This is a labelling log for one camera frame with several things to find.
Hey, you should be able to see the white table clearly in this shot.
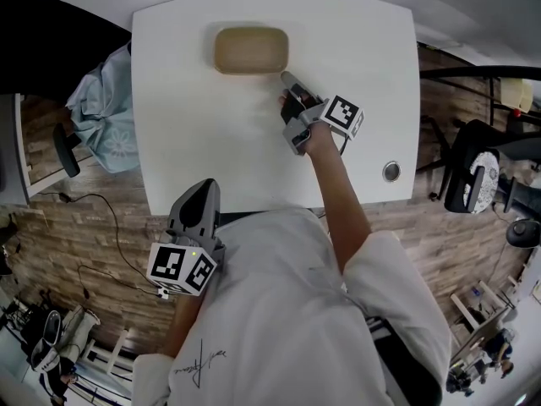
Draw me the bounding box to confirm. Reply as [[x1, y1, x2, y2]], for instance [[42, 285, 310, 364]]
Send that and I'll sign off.
[[131, 0, 422, 217]]

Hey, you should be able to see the person's left forearm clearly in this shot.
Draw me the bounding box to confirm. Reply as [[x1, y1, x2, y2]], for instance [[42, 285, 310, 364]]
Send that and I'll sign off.
[[162, 292, 204, 359]]

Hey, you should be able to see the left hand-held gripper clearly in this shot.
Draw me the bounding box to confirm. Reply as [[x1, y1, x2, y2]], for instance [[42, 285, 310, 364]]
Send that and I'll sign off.
[[146, 178, 225, 298]]

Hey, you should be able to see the black cable with adapter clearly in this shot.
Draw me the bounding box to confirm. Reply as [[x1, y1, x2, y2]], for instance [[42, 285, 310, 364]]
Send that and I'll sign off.
[[41, 191, 161, 294]]

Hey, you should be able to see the light wooden shelf rack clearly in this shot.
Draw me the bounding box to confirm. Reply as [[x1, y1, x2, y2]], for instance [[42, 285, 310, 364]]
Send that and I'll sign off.
[[447, 264, 534, 392]]

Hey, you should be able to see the cream plastic object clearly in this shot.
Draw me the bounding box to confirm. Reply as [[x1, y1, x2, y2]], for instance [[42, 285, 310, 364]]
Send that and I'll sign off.
[[500, 78, 536, 118]]

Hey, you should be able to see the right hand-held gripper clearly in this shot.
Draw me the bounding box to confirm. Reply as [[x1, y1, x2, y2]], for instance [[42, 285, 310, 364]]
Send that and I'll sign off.
[[281, 71, 365, 156]]

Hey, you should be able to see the person's right forearm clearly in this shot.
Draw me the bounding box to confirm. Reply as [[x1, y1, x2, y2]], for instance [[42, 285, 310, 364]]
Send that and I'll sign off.
[[303, 123, 373, 277]]

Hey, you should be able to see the dark desk with white frame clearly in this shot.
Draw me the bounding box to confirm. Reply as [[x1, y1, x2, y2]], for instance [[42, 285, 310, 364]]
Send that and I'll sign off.
[[0, 93, 33, 205]]

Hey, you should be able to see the white wooden rack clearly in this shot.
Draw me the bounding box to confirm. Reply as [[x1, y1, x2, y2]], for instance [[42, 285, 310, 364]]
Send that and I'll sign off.
[[79, 327, 140, 392]]

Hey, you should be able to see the round silver cable grommet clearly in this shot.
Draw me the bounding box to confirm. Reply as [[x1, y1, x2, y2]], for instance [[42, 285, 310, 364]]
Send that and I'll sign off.
[[382, 160, 402, 182]]

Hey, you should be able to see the light blue cloth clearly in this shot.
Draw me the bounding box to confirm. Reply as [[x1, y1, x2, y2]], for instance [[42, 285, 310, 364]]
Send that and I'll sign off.
[[66, 44, 141, 173]]

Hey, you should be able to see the black bag strap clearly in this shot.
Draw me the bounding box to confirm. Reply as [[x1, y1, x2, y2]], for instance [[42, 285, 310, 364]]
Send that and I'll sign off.
[[367, 317, 445, 406]]

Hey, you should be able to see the grey desk with black legs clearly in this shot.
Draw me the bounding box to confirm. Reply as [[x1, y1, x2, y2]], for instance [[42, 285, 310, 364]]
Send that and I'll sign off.
[[416, 40, 541, 143]]

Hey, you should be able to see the person's white t-shirt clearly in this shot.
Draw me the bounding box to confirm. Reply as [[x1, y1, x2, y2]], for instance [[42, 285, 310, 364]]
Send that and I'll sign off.
[[130, 205, 453, 406]]

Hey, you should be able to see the patterned round seat cushion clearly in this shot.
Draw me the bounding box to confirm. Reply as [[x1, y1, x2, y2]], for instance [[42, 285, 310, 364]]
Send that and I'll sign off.
[[462, 150, 502, 215]]

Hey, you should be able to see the tan shallow tray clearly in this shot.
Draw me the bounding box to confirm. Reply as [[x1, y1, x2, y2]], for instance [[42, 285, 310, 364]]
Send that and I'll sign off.
[[212, 26, 291, 76]]

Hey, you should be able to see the black mesh office chair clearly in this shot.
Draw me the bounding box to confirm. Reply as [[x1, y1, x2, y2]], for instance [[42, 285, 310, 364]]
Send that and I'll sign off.
[[417, 116, 541, 216]]

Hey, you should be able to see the black high-back office chair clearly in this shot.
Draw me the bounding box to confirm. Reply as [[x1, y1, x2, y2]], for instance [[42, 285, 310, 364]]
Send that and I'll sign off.
[[0, 0, 133, 179]]

